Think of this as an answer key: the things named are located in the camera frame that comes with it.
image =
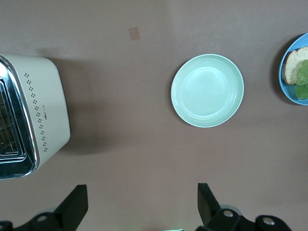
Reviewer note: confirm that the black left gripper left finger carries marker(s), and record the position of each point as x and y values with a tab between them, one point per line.
72	211

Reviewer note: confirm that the cream two-slot toaster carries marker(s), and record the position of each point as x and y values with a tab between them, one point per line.
48	108

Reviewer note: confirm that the toasted bread slice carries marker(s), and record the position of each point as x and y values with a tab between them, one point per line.
292	65

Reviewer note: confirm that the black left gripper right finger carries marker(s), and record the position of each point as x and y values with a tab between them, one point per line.
209	207

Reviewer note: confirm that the light green round plate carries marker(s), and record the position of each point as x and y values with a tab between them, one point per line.
207	91

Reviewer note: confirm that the brown tape patch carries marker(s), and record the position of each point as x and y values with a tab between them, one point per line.
134	33

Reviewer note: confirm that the green lettuce leaf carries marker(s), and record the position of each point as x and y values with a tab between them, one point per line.
303	79

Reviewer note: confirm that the blue round plate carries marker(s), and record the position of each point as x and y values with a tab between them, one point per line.
288	95

